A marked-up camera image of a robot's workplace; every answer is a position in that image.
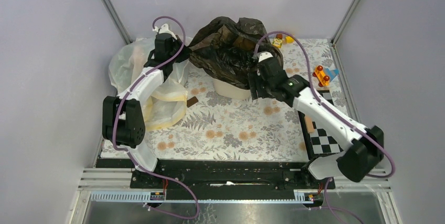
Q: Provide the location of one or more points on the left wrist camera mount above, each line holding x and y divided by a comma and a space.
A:
165, 28

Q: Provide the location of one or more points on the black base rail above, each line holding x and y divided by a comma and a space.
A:
221, 180

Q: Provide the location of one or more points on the black trash bag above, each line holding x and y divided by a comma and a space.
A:
224, 49

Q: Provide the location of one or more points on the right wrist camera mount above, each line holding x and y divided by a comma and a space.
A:
264, 55

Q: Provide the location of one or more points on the black white checkerboard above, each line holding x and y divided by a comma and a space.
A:
318, 143

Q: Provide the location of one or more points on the yellow toy figure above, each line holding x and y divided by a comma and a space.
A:
277, 42

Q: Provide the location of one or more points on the brown flat block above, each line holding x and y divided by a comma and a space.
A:
190, 102

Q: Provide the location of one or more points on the tan wooden block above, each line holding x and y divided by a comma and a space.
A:
309, 124

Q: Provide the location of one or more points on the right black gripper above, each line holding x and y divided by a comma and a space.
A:
254, 78

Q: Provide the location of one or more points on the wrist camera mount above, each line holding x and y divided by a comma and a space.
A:
264, 55
165, 28

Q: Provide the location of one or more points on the yellow cube block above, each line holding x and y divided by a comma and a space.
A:
289, 40

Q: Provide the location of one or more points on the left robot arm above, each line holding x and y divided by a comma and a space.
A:
122, 119

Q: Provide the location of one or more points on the translucent yellowish plastic bag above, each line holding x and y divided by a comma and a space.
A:
163, 99

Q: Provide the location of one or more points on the floral patterned table mat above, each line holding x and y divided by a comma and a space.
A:
220, 128

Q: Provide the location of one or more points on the blue triangle block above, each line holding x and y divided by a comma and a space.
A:
332, 73

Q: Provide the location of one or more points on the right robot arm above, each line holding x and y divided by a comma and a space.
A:
362, 147

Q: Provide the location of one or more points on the beige trash bin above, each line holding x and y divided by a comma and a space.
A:
227, 90

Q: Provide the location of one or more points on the orange red toy car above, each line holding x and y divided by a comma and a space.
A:
323, 78

